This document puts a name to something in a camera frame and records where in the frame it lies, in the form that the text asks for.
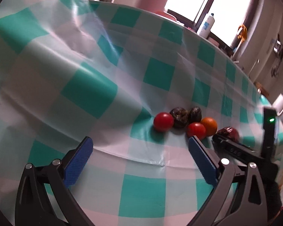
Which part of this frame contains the dark red wrinkled apple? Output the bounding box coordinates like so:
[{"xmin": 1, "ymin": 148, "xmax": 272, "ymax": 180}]
[{"xmin": 217, "ymin": 127, "xmax": 240, "ymax": 143}]

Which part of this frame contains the small orange tangerine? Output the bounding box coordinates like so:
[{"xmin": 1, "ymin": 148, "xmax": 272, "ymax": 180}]
[{"xmin": 200, "ymin": 117, "xmax": 218, "ymax": 137}]

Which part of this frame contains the small dark passion fruit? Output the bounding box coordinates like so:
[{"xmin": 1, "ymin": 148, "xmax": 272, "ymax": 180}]
[{"xmin": 188, "ymin": 107, "xmax": 202, "ymax": 124}]

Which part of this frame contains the lone wrinkled passion fruit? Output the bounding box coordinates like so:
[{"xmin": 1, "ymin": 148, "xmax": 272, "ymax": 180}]
[{"xmin": 169, "ymin": 107, "xmax": 189, "ymax": 129}]

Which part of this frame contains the hidden small red tomato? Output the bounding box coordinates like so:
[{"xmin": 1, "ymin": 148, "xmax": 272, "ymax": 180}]
[{"xmin": 153, "ymin": 112, "xmax": 174, "ymax": 132}]

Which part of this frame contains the yellow cloth on tap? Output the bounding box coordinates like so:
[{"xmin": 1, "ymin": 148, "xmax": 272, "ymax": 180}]
[{"xmin": 237, "ymin": 24, "xmax": 247, "ymax": 42}]

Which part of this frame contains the green checkered tablecloth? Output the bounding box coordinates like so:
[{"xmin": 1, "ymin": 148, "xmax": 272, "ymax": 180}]
[{"xmin": 0, "ymin": 0, "xmax": 269, "ymax": 225}]

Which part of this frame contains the white lotion bottle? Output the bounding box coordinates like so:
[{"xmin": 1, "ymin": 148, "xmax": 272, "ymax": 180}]
[{"xmin": 197, "ymin": 13, "xmax": 215, "ymax": 39}]

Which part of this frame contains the gripper mounted camera display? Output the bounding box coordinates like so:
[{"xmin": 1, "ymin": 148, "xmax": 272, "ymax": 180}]
[{"xmin": 261, "ymin": 107, "xmax": 277, "ymax": 160}]

